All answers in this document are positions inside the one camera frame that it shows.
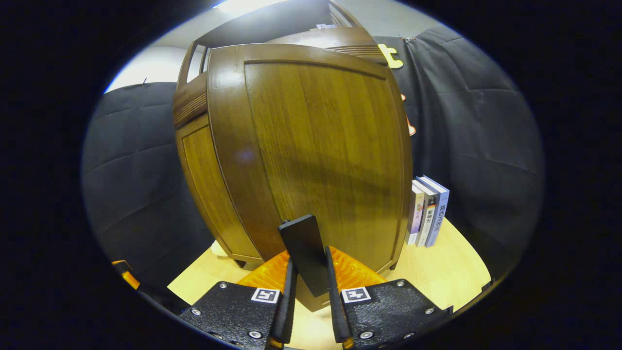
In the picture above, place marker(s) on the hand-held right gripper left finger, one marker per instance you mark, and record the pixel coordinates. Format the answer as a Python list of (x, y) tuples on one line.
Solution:
[(287, 311)]

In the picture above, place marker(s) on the black backdrop cloth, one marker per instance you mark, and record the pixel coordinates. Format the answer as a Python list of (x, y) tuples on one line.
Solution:
[(486, 146)]

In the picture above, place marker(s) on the large ceiling light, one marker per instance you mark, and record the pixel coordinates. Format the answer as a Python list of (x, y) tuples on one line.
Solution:
[(243, 5)]

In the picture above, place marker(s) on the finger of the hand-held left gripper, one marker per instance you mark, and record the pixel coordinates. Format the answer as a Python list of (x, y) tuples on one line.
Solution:
[(130, 279)]

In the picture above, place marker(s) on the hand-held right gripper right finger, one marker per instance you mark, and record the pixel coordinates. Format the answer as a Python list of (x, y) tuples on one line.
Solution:
[(335, 306)]

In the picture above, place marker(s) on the wooden cabinet door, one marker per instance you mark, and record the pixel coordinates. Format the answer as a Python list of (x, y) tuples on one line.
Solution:
[(316, 146), (209, 184)]

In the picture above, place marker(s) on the wooden double-door shoe cabinet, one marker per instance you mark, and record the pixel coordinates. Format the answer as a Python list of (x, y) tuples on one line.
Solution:
[(272, 19)]

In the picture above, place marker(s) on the metal cloth clip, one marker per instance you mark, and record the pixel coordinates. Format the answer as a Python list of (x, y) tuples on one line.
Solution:
[(406, 39)]

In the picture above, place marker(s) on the black white spine book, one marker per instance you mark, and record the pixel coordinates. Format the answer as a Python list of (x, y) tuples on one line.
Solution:
[(427, 218)]

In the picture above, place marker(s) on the blue grey spine book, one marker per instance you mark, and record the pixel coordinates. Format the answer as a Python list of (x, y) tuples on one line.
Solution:
[(440, 214)]

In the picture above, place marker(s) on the white purple spine book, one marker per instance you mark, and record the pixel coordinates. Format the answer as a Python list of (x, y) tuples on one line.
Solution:
[(415, 214)]

